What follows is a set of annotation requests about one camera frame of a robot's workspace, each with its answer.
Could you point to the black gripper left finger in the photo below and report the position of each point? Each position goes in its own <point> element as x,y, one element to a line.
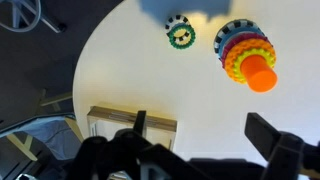
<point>140,121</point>

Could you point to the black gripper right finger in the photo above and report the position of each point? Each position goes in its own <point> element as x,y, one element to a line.
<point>261,133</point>

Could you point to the wooden tray with slots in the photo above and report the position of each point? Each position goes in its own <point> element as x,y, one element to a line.
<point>110,115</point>

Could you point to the orange stacker peg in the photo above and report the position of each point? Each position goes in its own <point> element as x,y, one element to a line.
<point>258,75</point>

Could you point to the wooden chair blue-grey seat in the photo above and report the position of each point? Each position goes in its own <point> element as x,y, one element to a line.
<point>50,133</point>

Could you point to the white swivel chair base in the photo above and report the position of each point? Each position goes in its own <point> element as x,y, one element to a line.
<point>33,8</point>

